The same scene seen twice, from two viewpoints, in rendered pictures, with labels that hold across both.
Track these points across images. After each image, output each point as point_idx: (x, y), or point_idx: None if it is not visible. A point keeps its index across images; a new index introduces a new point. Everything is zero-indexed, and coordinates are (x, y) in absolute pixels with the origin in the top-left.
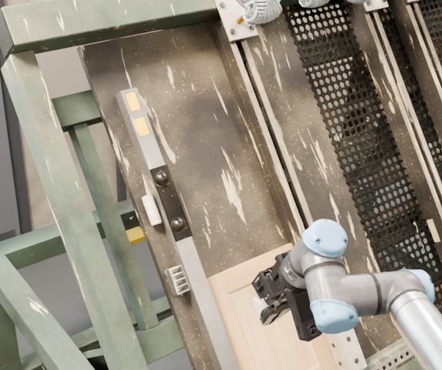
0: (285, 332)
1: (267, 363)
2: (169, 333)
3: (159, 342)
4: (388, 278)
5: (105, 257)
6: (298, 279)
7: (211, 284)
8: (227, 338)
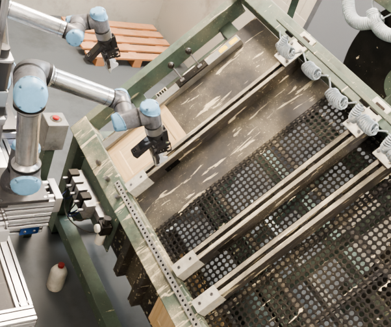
0: (147, 151)
1: (132, 147)
2: None
3: None
4: (76, 24)
5: (163, 59)
6: None
7: (163, 108)
8: None
